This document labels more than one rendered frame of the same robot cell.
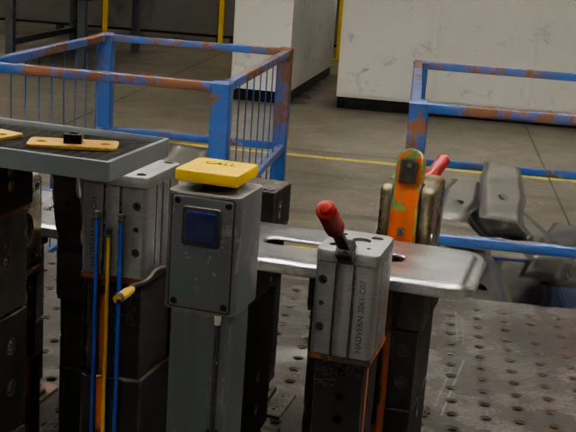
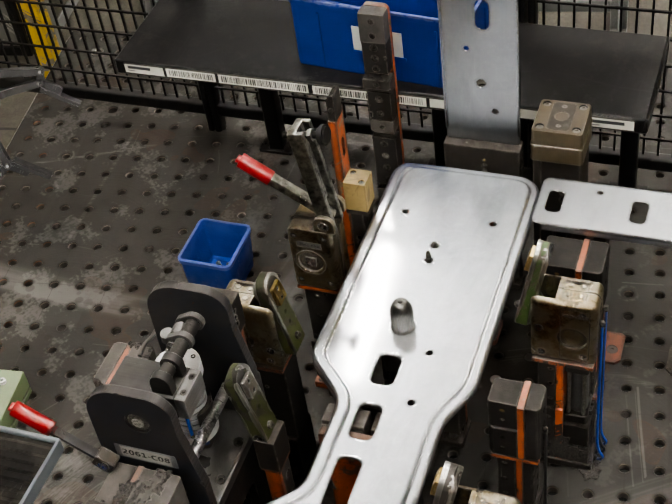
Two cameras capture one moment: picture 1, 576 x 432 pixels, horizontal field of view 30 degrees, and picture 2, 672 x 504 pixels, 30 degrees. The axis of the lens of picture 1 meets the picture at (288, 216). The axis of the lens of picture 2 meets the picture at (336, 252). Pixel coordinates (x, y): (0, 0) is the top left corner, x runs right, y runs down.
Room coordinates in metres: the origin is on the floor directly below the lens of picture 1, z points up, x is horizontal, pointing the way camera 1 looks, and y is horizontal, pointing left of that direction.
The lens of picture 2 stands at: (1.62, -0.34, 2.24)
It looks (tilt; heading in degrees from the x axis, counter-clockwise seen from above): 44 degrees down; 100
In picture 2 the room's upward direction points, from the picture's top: 9 degrees counter-clockwise
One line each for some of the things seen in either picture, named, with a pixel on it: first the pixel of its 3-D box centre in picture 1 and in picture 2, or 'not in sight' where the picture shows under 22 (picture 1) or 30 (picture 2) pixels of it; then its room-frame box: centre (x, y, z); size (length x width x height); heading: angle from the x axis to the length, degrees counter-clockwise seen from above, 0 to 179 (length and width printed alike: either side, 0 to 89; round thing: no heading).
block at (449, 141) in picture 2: not in sight; (486, 213); (1.62, 1.15, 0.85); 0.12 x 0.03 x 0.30; 164
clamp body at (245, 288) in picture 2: not in sight; (269, 383); (1.31, 0.78, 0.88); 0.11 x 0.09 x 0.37; 164
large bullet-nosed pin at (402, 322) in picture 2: not in sight; (402, 316); (1.51, 0.78, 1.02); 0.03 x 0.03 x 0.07
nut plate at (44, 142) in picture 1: (73, 139); not in sight; (1.01, 0.21, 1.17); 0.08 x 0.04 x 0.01; 95
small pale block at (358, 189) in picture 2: not in sight; (369, 266); (1.44, 1.01, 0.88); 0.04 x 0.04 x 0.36; 74
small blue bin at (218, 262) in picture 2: not in sight; (219, 260); (1.16, 1.17, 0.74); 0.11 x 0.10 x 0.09; 74
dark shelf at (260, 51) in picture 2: not in sight; (383, 55); (1.46, 1.37, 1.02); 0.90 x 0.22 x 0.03; 164
